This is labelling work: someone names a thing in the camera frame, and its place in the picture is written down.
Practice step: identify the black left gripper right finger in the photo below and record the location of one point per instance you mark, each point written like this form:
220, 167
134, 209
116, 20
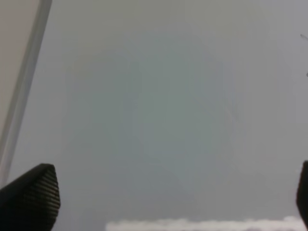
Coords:
302, 194

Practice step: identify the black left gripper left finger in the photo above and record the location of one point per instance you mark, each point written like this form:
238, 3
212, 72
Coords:
32, 201

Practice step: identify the white whiteboard with aluminium frame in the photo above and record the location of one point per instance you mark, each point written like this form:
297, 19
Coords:
171, 115

